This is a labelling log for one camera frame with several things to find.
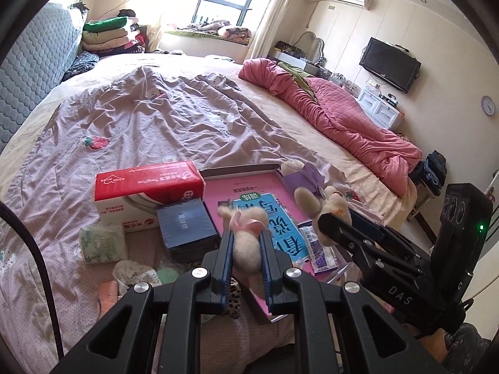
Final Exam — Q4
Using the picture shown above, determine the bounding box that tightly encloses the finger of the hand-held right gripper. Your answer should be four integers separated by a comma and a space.
317, 212, 394, 277
348, 208, 425, 258

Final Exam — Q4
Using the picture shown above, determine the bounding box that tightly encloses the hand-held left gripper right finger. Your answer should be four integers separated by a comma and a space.
259, 228, 449, 374

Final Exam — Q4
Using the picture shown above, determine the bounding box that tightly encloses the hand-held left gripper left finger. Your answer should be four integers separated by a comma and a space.
51, 230, 235, 374

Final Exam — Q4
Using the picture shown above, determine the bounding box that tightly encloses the leopard print cloth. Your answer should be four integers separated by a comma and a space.
222, 276, 244, 320

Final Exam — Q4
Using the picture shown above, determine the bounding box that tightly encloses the small plush toy pink ribbon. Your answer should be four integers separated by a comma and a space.
216, 204, 269, 277

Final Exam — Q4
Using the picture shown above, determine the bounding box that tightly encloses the plush bear purple dress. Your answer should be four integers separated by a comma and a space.
280, 159, 353, 247

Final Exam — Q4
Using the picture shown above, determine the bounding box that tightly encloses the shallow dark box tray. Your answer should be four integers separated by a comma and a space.
199, 163, 351, 325

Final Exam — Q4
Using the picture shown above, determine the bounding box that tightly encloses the person's right forearm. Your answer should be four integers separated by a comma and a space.
419, 321, 492, 374

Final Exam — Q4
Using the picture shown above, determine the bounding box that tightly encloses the clear plastic packet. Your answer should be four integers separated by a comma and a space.
298, 220, 339, 277

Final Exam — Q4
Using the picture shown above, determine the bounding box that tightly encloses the green round puff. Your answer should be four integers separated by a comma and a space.
157, 267, 179, 286

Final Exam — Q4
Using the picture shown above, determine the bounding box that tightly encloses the dark blue box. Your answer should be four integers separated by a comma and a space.
156, 200, 220, 251

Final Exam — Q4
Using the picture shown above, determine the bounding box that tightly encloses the pile of dark clothes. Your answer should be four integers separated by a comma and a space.
411, 150, 448, 197

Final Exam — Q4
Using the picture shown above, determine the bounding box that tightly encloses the white floral cloth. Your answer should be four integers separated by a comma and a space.
112, 259, 163, 290

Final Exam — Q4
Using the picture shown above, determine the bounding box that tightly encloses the pink quilt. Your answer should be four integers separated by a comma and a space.
238, 58, 424, 197

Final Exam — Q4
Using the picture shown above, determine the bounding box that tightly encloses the white drawer cabinet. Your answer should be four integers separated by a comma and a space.
356, 86, 404, 129

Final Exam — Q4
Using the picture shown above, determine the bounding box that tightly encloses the red tissue box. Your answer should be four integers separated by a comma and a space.
94, 161, 206, 233

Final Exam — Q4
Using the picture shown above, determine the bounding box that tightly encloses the green white tissue packet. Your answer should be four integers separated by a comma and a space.
79, 223, 130, 264

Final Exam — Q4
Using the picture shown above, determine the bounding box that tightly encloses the bed with beige sheet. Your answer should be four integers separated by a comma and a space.
0, 52, 418, 374

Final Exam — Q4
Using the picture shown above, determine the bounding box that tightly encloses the green cloth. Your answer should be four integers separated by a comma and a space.
279, 62, 316, 100

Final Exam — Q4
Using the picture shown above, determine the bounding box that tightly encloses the lavender strawberry print duvet cover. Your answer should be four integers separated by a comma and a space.
0, 64, 363, 374

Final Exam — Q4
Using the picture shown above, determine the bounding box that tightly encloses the cluttered dressing table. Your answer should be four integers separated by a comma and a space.
269, 41, 351, 86

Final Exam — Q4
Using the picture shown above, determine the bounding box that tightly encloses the dressing table mirror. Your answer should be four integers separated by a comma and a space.
294, 31, 328, 63

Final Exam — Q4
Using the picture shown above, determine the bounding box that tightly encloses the cream curtain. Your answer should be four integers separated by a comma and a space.
142, 0, 180, 53
247, 0, 308, 63

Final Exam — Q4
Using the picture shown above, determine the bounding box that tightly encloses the windowsill bedding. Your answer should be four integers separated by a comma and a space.
166, 19, 252, 45

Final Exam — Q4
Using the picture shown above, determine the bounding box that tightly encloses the dark patterned pillow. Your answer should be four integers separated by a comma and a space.
62, 50, 100, 82

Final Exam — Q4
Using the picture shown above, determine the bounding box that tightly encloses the stack of folded clothes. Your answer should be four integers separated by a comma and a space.
81, 8, 149, 55

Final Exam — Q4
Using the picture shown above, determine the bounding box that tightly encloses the grey quilted headboard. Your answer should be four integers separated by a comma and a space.
0, 2, 84, 152

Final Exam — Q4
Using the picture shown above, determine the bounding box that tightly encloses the black wall television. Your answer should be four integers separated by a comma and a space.
359, 38, 422, 94

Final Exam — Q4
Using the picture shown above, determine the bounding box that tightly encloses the black cable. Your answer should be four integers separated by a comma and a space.
0, 201, 65, 361

